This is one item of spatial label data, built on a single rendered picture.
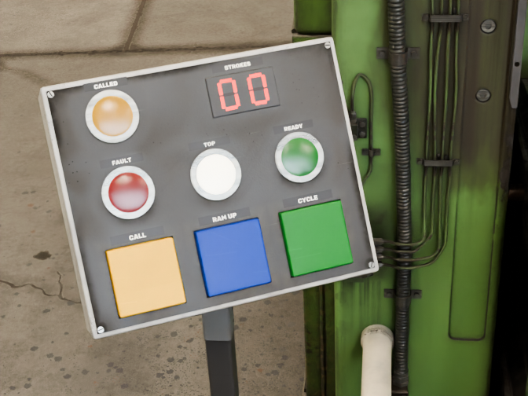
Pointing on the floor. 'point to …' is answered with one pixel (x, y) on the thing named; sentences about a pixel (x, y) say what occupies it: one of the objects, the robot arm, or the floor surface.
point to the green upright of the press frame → (456, 294)
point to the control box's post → (221, 352)
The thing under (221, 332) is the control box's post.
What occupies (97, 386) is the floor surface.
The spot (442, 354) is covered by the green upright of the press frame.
